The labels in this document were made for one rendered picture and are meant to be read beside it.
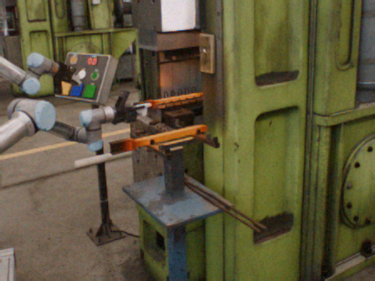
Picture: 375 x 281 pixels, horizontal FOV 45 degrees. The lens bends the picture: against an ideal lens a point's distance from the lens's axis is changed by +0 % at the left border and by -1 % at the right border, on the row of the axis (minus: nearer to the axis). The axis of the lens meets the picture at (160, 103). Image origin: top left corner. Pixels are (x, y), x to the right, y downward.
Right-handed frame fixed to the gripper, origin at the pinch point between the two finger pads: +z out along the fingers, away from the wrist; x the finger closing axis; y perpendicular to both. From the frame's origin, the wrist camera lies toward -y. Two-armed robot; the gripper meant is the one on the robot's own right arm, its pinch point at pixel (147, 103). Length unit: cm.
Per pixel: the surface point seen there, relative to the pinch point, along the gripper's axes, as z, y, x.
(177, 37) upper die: 13.2, -32.3, 7.8
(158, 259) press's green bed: -1, 85, 6
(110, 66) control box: -0.2, -13.3, -42.2
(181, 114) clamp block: 6.9, 2.8, 19.6
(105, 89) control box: -5.9, -0.9, -39.6
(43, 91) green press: 76, 89, -474
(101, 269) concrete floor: -22, 101, -24
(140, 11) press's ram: 2.2, -44.8, -8.0
